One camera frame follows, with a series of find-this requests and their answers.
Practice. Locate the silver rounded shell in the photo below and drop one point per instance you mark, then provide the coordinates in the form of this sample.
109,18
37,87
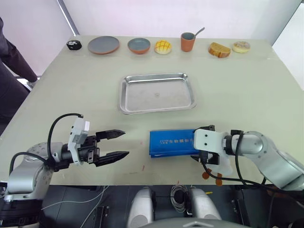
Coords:
141,209
203,206

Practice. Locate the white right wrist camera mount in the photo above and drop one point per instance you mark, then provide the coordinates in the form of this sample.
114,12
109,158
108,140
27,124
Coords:
209,142

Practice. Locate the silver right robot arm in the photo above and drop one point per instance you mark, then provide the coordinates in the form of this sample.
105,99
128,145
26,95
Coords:
273,161

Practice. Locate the yellow melon bun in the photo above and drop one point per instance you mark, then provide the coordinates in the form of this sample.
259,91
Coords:
163,47

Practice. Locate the metal spoon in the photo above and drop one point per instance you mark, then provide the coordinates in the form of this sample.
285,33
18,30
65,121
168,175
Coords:
199,31

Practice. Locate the brown toast slice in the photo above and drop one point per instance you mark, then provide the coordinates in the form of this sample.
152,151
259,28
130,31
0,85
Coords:
219,51

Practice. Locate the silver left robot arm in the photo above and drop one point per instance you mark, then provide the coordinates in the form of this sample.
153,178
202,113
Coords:
21,180

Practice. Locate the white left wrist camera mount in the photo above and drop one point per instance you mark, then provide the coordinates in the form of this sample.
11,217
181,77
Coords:
77,133

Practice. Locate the grey ceramic plate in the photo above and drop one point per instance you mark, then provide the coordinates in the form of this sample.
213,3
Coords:
103,45

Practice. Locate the rectangular metal tray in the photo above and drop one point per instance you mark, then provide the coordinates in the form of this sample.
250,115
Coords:
156,104

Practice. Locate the black round timer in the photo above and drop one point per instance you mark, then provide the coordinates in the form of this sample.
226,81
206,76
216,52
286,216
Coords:
74,45

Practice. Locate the grey terracotta bowl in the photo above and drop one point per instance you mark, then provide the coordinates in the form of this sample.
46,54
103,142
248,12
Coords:
139,46

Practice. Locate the blue surgical instrument pack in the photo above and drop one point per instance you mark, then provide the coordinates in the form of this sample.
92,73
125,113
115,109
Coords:
171,147

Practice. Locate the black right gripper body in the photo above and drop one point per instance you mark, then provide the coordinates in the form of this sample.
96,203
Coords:
213,159

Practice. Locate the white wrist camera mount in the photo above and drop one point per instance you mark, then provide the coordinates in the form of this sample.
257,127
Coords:
77,133
209,142

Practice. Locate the orange round sticker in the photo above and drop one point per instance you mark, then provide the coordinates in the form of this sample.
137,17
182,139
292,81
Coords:
205,175
219,182

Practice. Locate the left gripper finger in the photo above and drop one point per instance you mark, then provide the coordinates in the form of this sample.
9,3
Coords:
110,134
111,158

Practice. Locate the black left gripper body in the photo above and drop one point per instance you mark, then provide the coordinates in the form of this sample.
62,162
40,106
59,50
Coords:
91,152

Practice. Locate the terracotta cup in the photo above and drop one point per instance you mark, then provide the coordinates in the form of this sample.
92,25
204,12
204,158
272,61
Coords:
187,45

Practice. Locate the person in dark clothes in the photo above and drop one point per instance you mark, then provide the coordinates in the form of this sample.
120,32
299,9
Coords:
9,71

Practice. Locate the glazed sprinkled donut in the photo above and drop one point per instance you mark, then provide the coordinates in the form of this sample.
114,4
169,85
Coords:
241,46

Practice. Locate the grey diagonal wall post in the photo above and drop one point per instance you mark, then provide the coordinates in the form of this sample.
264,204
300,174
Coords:
70,16

